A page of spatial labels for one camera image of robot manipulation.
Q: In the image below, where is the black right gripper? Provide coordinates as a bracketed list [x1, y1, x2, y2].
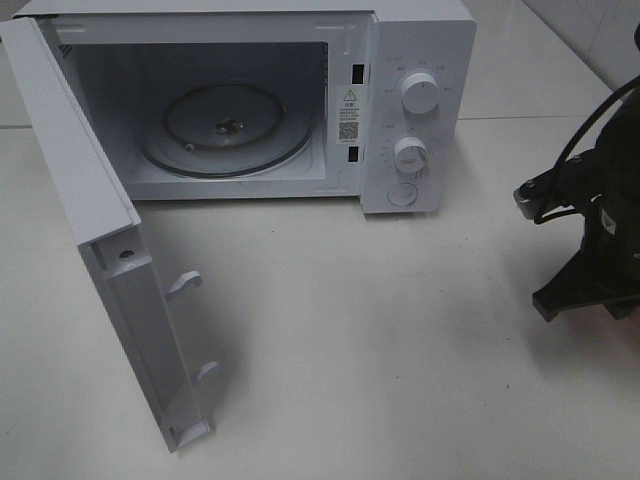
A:
[532, 149, 640, 322]

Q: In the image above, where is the round door release button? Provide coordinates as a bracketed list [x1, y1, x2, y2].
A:
[387, 183, 418, 207]

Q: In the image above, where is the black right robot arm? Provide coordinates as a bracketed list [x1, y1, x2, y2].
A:
[514, 79, 639, 321]

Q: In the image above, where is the lower white timer knob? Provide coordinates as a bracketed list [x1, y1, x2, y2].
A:
[393, 136, 428, 174]

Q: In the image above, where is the upper white power knob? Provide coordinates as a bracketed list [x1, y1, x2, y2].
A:
[400, 70, 441, 115]

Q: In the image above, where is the white microwave oven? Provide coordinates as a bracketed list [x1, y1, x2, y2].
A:
[10, 1, 476, 214]

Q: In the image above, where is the warning label with QR code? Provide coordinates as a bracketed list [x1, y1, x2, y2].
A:
[336, 85, 365, 144]

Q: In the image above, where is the glass microwave turntable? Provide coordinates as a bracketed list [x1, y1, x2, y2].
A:
[141, 83, 318, 179]

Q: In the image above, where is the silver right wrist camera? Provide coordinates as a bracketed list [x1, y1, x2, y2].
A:
[514, 150, 604, 220]

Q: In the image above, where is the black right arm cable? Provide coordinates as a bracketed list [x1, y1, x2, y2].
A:
[532, 74, 640, 226]

